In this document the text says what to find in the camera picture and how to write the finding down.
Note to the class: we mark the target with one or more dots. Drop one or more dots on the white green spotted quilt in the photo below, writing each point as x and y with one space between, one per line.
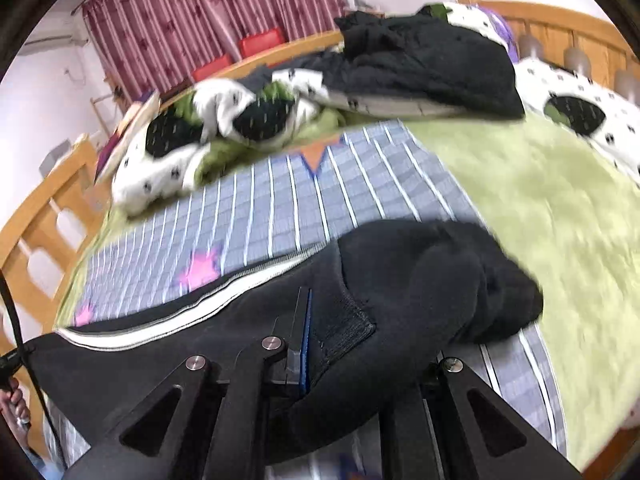
222 124

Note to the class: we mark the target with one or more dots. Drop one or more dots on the black pants with white stripe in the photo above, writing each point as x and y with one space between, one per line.
383 300

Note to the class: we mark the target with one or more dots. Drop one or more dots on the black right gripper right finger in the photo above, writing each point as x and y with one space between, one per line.
450 425

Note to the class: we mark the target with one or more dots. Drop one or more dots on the black clothes pile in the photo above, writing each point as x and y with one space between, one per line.
413 65

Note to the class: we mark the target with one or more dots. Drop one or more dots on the red striped curtain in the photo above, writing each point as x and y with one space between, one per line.
146 45

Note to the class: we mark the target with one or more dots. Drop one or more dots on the light green fuzzy blanket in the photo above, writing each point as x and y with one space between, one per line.
554 203

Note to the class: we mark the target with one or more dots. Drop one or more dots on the wooden bed frame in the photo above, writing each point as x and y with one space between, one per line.
47 235

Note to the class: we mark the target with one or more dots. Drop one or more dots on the grey checkered bed sheet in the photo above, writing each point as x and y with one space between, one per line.
378 245

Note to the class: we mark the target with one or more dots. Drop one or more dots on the person's left hand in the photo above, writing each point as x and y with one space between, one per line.
15 412

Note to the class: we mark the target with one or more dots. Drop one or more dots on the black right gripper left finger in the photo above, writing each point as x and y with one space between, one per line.
196 424

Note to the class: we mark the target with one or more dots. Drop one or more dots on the white spotted pillow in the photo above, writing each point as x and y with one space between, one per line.
601 116

